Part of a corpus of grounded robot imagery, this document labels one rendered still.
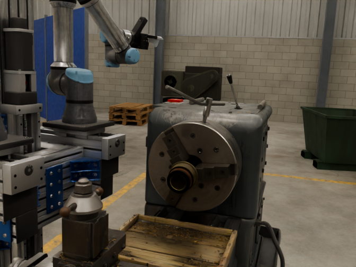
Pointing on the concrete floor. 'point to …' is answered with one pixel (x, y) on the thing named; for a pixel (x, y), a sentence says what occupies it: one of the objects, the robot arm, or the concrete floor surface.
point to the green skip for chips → (330, 138)
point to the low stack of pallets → (130, 113)
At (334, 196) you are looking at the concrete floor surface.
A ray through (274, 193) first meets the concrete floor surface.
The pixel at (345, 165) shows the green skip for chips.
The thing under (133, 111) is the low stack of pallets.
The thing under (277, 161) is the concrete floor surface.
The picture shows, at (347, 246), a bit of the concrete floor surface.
